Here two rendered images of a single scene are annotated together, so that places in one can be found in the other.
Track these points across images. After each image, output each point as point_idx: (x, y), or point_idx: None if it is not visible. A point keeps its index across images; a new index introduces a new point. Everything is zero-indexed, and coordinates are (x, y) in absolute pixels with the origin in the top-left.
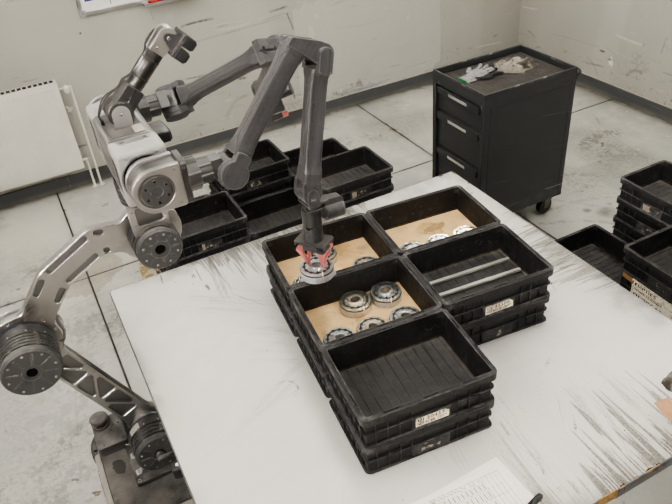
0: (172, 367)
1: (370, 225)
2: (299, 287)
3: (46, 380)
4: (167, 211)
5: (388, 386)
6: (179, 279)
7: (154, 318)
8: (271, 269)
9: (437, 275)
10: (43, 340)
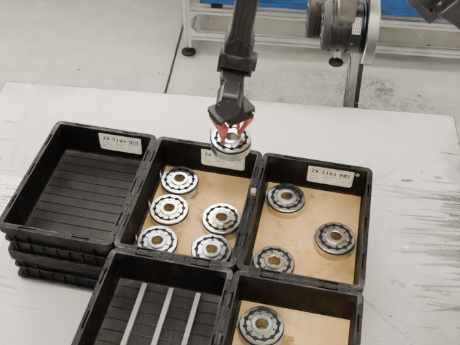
0: (298, 121)
1: (324, 279)
2: (257, 160)
3: (306, 27)
4: (339, 5)
5: (100, 190)
6: (439, 165)
7: (380, 130)
8: (346, 191)
9: (205, 331)
10: (322, 7)
